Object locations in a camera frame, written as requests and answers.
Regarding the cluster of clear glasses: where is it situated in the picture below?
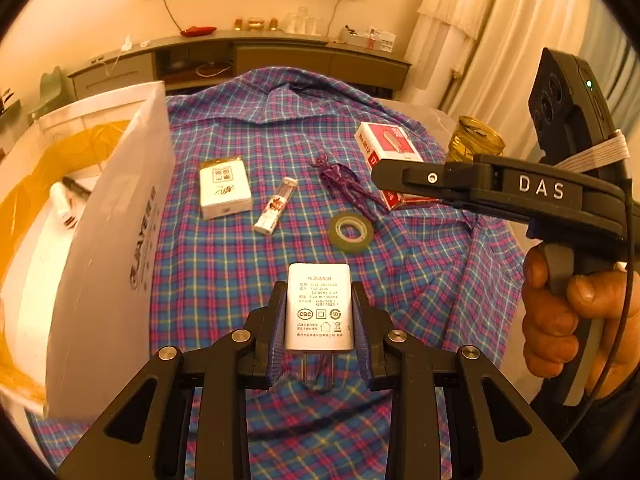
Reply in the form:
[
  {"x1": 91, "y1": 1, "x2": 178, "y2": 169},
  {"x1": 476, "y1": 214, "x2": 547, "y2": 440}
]
[{"x1": 287, "y1": 7, "x2": 323, "y2": 36}]

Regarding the person's right forearm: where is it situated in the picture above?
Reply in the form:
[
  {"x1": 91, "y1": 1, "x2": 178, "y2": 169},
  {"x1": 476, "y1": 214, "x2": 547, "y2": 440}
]
[{"x1": 530, "y1": 360, "x2": 640, "y2": 461}]

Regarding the green tape roll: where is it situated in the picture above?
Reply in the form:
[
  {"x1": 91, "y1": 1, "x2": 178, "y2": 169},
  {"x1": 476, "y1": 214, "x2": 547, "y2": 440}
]
[{"x1": 327, "y1": 211, "x2": 375, "y2": 251}]

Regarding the amber glass cup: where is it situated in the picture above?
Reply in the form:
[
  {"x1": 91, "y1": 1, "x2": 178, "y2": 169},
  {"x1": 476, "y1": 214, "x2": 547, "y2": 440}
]
[{"x1": 445, "y1": 116, "x2": 506, "y2": 163}]

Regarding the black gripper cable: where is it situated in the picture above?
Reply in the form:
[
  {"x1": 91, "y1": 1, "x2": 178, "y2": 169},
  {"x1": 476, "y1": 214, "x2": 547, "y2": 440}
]
[{"x1": 555, "y1": 175, "x2": 638, "y2": 443}]

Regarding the grey TV cabinet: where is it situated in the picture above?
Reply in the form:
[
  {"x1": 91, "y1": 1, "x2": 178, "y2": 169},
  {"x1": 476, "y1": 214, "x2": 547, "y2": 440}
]
[{"x1": 67, "y1": 29, "x2": 412, "y2": 101}]

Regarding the yellow plastic box liner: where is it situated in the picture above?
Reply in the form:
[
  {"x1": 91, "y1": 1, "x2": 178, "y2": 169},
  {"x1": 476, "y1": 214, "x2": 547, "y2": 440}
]
[{"x1": 0, "y1": 120, "x2": 131, "y2": 401}]

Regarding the pale green chair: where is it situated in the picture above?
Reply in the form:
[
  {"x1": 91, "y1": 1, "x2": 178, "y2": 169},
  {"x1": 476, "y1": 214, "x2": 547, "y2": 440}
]
[{"x1": 30, "y1": 66, "x2": 66, "y2": 123}]

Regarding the black marker pen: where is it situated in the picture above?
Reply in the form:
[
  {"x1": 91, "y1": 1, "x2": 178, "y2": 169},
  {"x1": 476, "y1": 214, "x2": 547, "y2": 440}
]
[{"x1": 62, "y1": 176, "x2": 93, "y2": 198}]

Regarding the white lace appliance cover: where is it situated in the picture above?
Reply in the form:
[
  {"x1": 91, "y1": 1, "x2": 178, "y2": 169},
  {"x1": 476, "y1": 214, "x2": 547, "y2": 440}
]
[{"x1": 400, "y1": 0, "x2": 501, "y2": 111}]

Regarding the small white printed tube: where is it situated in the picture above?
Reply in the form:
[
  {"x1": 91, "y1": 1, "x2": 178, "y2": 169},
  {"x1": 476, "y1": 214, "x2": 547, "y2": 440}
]
[{"x1": 253, "y1": 177, "x2": 299, "y2": 236}]

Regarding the pale pink stapler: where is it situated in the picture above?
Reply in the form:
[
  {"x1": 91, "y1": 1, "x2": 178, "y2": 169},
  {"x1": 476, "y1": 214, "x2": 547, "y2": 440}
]
[{"x1": 49, "y1": 181, "x2": 81, "y2": 231}]

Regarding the white power adapter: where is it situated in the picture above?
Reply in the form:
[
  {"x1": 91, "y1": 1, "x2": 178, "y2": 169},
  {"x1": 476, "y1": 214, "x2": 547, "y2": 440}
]
[{"x1": 283, "y1": 262, "x2": 355, "y2": 391}]

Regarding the purple toy figurine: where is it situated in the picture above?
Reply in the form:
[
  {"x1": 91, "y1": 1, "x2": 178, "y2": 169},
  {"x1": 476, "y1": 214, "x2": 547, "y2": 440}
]
[{"x1": 310, "y1": 155, "x2": 388, "y2": 216}]

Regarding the white and gold cigarette pack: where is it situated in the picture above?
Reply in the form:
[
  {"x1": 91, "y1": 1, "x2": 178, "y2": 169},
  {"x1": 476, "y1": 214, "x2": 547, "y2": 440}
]
[{"x1": 199, "y1": 156, "x2": 252, "y2": 221}]

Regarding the red and white staple box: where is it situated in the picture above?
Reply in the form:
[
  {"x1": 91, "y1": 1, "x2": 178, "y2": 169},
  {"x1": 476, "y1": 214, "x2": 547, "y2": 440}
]
[{"x1": 355, "y1": 121, "x2": 441, "y2": 211}]

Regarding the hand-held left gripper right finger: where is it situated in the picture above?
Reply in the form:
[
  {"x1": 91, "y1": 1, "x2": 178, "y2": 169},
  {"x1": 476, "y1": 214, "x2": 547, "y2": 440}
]
[{"x1": 350, "y1": 281, "x2": 581, "y2": 480}]

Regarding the white tray of small packets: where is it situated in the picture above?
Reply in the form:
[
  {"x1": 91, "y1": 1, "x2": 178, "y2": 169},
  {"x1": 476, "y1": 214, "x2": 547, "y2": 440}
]
[{"x1": 340, "y1": 25, "x2": 397, "y2": 53}]

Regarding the white cardboard box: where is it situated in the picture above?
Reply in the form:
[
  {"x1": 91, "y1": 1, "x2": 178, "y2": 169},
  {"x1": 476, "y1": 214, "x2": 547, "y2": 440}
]
[{"x1": 0, "y1": 80, "x2": 177, "y2": 421}]

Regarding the person's right hand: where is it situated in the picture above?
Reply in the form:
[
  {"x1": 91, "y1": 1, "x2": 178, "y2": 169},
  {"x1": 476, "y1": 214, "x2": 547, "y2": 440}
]
[{"x1": 522, "y1": 247, "x2": 640, "y2": 397}]

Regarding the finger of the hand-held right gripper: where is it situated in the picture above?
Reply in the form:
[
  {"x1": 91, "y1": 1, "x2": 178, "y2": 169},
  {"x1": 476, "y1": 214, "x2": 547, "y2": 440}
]
[{"x1": 371, "y1": 155, "x2": 482, "y2": 209}]

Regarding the plaid shirt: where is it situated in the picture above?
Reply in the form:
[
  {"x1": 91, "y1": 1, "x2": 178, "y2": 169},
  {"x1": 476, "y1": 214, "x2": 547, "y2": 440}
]
[{"x1": 27, "y1": 66, "x2": 526, "y2": 480}]

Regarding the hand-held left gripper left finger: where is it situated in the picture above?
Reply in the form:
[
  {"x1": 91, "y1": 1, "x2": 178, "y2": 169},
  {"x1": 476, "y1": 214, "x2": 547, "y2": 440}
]
[{"x1": 57, "y1": 281, "x2": 288, "y2": 480}]

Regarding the pale window curtain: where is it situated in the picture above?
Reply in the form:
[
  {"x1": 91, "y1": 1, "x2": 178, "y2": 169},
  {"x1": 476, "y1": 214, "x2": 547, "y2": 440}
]
[{"x1": 445, "y1": 0, "x2": 626, "y2": 161}]

